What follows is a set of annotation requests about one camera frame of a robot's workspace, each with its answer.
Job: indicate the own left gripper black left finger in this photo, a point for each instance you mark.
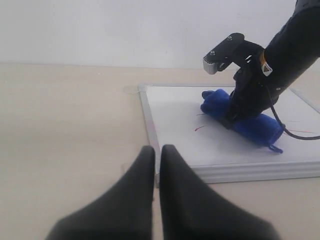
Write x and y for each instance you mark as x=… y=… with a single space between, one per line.
x=124 y=212

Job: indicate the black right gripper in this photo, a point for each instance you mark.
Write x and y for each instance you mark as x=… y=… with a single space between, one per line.
x=249 y=99

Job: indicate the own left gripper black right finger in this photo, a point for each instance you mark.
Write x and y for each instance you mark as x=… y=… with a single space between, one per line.
x=191 y=210

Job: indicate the blue cloth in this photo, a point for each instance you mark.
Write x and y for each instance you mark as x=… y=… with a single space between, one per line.
x=262 y=130

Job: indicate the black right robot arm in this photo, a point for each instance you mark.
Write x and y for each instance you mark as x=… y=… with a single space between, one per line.
x=294 y=48

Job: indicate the white whiteboard with aluminium frame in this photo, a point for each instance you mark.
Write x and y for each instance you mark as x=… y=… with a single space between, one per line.
x=173 y=116

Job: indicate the black wrist camera with heatsink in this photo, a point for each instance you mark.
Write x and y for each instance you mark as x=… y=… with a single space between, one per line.
x=225 y=53

